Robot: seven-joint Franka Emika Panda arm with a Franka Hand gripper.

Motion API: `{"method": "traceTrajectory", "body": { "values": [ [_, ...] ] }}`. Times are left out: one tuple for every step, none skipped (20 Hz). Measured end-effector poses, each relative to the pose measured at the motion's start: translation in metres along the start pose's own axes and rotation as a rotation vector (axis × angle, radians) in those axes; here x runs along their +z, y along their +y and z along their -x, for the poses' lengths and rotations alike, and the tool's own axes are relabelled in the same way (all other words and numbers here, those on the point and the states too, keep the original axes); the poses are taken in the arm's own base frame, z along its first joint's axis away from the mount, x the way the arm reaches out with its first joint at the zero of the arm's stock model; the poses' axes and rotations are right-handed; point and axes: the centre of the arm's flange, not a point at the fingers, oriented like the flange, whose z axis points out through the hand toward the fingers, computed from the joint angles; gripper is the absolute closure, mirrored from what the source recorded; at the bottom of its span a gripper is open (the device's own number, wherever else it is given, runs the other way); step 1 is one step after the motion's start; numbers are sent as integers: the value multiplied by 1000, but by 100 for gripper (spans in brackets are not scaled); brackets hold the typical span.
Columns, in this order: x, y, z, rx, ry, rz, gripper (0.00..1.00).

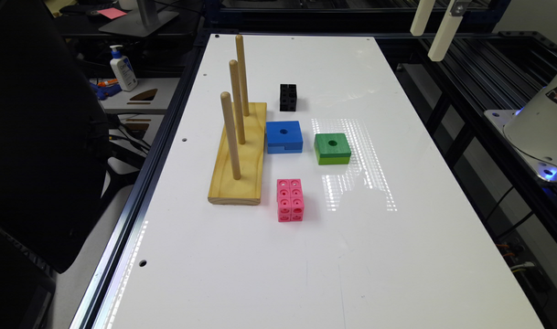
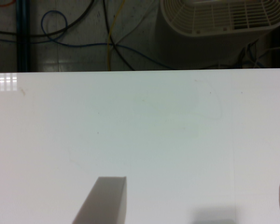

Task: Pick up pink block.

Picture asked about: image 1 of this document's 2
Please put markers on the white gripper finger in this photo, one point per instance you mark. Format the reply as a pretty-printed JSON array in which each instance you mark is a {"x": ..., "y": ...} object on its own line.
[
  {"x": 447, "y": 29},
  {"x": 421, "y": 18}
]

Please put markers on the pink snap cube block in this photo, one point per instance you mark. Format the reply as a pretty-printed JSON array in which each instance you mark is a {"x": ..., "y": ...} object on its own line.
[{"x": 290, "y": 200}]

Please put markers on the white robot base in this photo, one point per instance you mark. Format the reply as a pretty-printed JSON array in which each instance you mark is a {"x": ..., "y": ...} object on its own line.
[{"x": 532, "y": 131}]

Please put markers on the black snap cube block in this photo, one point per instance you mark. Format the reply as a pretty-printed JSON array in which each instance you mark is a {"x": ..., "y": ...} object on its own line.
[{"x": 288, "y": 97}]

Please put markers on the green square block with hole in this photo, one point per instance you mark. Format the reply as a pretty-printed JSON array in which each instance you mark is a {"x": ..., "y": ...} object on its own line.
[{"x": 332, "y": 149}]

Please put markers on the far wooden peg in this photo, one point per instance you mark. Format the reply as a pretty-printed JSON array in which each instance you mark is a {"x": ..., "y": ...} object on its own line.
[{"x": 242, "y": 74}]

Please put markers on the wooden peg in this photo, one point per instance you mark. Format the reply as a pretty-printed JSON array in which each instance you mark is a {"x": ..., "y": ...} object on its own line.
[
  {"x": 236, "y": 93},
  {"x": 242, "y": 74},
  {"x": 230, "y": 134}
]

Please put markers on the blue square block with hole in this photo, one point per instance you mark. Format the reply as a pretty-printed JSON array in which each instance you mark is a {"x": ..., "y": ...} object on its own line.
[{"x": 284, "y": 137}]

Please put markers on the middle wooden peg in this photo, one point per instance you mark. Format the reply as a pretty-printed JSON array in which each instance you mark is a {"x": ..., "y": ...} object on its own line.
[{"x": 236, "y": 93}]

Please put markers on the near wooden peg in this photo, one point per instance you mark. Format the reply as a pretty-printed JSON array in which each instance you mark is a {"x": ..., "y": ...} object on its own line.
[{"x": 230, "y": 134}]

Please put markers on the wooden peg base board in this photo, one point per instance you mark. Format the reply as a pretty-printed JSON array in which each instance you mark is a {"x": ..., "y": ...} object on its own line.
[{"x": 224, "y": 189}]

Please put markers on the grey monitor stand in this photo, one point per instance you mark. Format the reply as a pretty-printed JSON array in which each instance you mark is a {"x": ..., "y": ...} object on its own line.
[{"x": 142, "y": 20}]

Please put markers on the white lotion pump bottle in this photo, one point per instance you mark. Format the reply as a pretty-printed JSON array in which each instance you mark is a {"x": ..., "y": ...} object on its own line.
[{"x": 122, "y": 69}]

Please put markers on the pink sticky note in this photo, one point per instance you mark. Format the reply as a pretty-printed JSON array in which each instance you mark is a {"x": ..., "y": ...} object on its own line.
[{"x": 112, "y": 13}]

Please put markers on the blue and orange tool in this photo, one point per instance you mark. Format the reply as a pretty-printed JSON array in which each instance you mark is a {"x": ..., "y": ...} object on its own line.
[{"x": 105, "y": 89}]

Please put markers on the black office chair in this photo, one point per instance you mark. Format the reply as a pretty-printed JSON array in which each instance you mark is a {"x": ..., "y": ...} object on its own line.
[{"x": 53, "y": 154}]

